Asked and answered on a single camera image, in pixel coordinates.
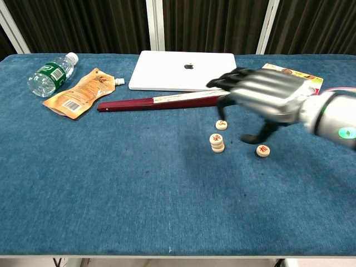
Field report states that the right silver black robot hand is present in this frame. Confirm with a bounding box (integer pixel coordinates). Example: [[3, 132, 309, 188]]
[[205, 67, 313, 145]]

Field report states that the wooden chess piece red character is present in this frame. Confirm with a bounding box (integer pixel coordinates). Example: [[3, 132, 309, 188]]
[[209, 132, 225, 144], [255, 144, 271, 158]]

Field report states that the biscuit box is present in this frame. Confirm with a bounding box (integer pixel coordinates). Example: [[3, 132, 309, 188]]
[[261, 63, 324, 97]]

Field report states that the dark curtain panel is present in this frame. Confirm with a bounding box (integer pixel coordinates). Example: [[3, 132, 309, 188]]
[[0, 26, 18, 61], [2, 0, 151, 55], [264, 0, 356, 56], [162, 0, 270, 55]]

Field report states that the white closed laptop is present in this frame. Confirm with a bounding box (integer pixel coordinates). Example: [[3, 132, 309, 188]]
[[128, 50, 243, 93]]

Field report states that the dark red folded fan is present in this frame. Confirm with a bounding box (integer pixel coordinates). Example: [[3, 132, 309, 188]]
[[96, 88, 233, 112]]

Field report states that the blue table cloth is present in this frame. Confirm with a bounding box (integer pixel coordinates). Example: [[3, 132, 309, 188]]
[[0, 53, 356, 256]]

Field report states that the orange spout pouch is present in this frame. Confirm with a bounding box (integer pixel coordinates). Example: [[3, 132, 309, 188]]
[[42, 67, 125, 120]]

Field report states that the clear water bottle green label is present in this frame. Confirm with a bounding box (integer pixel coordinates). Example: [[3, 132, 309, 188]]
[[27, 52, 80, 98]]

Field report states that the white frame post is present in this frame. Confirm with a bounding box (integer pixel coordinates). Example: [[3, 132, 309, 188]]
[[0, 2, 31, 55], [255, 0, 281, 55], [145, 0, 165, 56]]

